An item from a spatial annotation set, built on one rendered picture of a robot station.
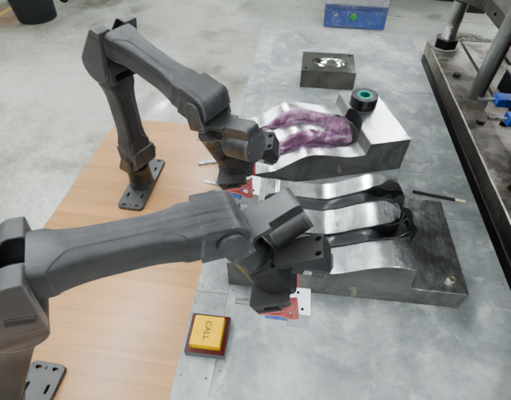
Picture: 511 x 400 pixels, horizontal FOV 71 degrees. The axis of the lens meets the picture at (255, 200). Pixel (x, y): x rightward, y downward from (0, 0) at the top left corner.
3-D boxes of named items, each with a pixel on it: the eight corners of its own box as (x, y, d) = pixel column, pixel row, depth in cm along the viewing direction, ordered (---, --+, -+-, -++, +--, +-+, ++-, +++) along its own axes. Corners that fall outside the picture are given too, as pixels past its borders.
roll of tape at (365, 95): (359, 94, 115) (361, 84, 112) (381, 104, 111) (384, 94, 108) (343, 104, 111) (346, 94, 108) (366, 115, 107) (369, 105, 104)
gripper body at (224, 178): (254, 146, 79) (240, 124, 73) (247, 186, 74) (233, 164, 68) (227, 151, 82) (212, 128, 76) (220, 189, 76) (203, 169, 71)
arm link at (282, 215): (294, 197, 56) (267, 151, 47) (321, 238, 51) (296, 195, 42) (232, 236, 57) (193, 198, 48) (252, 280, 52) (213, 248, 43)
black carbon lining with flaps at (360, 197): (258, 247, 80) (259, 220, 73) (265, 194, 91) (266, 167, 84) (419, 263, 78) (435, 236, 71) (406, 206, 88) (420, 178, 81)
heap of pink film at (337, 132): (272, 162, 101) (273, 140, 95) (259, 124, 113) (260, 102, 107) (359, 151, 104) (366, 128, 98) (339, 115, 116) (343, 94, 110)
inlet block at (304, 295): (233, 320, 65) (232, 306, 61) (237, 294, 68) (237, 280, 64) (305, 328, 64) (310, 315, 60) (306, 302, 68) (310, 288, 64)
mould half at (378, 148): (233, 190, 102) (231, 161, 93) (222, 134, 119) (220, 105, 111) (399, 168, 108) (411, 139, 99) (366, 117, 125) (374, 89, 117)
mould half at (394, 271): (228, 283, 82) (224, 250, 72) (244, 199, 99) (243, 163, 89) (457, 308, 78) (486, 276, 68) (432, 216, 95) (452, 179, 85)
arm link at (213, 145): (247, 142, 71) (232, 118, 66) (232, 164, 70) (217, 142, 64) (221, 136, 75) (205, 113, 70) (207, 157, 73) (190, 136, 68)
